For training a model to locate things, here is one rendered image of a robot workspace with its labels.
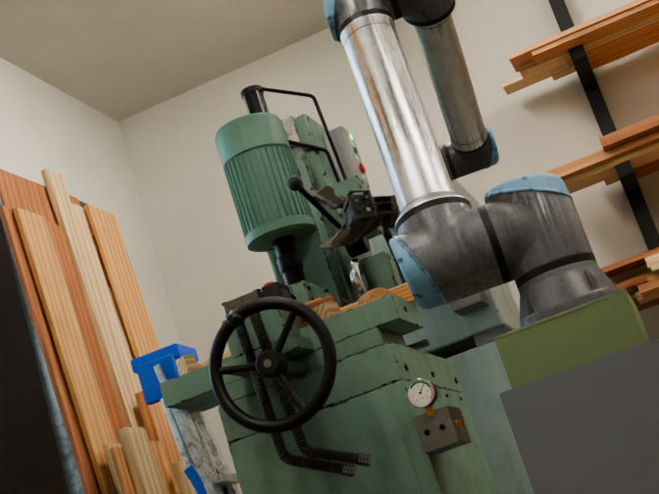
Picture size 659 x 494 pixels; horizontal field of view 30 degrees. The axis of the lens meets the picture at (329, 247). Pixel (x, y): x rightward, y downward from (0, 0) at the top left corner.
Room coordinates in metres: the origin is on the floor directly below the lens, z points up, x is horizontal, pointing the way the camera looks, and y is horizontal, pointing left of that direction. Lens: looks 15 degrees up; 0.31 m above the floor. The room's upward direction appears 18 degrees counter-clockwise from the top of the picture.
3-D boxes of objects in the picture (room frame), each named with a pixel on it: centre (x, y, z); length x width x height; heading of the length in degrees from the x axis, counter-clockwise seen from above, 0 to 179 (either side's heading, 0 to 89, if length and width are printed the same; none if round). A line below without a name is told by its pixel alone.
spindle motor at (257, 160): (2.89, 0.10, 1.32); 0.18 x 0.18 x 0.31
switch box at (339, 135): (3.16, -0.12, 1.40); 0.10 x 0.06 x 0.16; 165
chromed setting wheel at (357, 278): (2.98, -0.05, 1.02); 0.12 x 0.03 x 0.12; 165
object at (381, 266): (3.03, -0.10, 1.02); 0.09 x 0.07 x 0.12; 75
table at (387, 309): (2.80, 0.18, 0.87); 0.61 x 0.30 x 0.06; 75
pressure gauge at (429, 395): (2.62, -0.09, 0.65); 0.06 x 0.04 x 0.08; 75
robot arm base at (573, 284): (2.20, -0.38, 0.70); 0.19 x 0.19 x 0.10
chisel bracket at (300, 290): (2.91, 0.10, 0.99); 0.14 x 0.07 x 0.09; 165
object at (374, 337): (2.83, 0.12, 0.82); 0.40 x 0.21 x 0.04; 75
